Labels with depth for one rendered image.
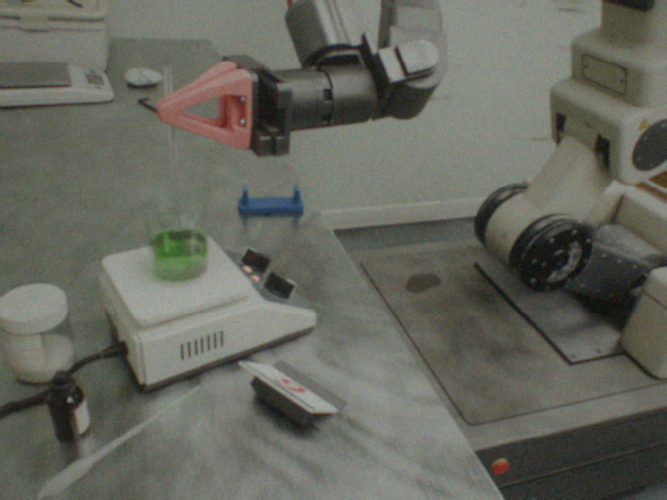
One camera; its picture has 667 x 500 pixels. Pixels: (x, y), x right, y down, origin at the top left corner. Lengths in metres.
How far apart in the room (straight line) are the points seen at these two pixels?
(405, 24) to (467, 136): 1.87
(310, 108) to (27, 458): 0.39
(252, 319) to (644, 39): 0.88
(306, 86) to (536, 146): 2.20
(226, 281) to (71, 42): 1.07
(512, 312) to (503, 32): 1.26
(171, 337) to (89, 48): 1.10
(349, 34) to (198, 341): 0.34
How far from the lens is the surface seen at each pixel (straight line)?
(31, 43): 1.59
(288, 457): 0.54
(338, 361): 0.63
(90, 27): 1.55
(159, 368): 0.59
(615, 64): 1.22
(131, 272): 0.61
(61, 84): 1.38
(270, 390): 0.57
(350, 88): 0.56
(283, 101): 0.50
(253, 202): 0.91
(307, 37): 0.59
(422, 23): 0.61
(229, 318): 0.58
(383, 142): 2.29
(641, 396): 1.37
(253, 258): 0.68
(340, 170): 2.27
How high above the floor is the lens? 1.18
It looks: 32 degrees down
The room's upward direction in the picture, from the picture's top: 6 degrees clockwise
